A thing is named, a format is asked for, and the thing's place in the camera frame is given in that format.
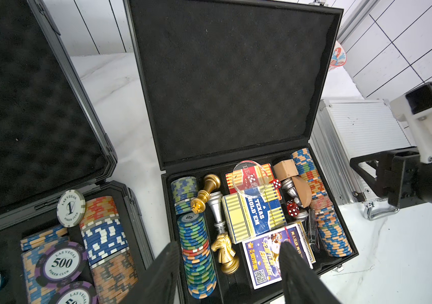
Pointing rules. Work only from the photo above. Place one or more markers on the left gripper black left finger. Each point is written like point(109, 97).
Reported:
point(158, 283)

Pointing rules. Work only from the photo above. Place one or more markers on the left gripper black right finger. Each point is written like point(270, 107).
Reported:
point(300, 283)

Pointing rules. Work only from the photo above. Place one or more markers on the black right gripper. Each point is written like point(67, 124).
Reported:
point(398, 175)

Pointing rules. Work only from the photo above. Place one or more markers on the silver aluminium poker case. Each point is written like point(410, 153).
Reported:
point(345, 129)

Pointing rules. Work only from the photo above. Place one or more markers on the purple 500 poker chip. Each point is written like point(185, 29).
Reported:
point(61, 264)

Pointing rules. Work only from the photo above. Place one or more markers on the white poker chip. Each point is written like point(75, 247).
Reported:
point(71, 208)

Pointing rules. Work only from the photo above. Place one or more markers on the black middle poker case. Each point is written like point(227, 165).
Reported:
point(229, 81)

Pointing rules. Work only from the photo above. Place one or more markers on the black poker case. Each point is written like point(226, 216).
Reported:
point(229, 81)
point(52, 141)

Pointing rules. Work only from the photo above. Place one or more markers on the black left poker case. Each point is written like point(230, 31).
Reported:
point(52, 141)

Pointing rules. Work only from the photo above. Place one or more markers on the green blue chip row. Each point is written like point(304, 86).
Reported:
point(198, 267)

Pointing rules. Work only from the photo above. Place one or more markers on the purple card box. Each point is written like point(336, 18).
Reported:
point(262, 253)

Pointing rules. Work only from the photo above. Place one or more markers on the multicolour chip row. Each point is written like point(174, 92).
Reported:
point(328, 225)

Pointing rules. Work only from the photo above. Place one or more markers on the gold chess knight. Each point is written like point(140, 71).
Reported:
point(226, 256)

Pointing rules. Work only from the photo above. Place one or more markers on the red die in middle case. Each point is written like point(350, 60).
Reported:
point(293, 209)

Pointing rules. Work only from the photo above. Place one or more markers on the blue yellow card deck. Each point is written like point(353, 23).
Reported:
point(255, 212)

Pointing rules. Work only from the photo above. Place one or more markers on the wooden half disc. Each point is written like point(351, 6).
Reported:
point(303, 190)

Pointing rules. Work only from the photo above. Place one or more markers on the silver chess piece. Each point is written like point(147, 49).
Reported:
point(214, 203)

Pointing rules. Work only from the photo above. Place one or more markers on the wooden block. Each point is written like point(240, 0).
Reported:
point(285, 169)

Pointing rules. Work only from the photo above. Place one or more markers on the gold chess pawn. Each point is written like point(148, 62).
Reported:
point(211, 182)

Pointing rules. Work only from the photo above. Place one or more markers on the clear round dealer button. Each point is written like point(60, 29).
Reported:
point(250, 179)

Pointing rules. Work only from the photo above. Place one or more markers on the red yellow card deck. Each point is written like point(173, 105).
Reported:
point(272, 193)

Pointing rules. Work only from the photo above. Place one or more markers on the patterned small bowl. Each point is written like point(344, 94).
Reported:
point(338, 58)

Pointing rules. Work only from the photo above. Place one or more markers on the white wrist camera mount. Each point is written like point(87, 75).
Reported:
point(428, 117)

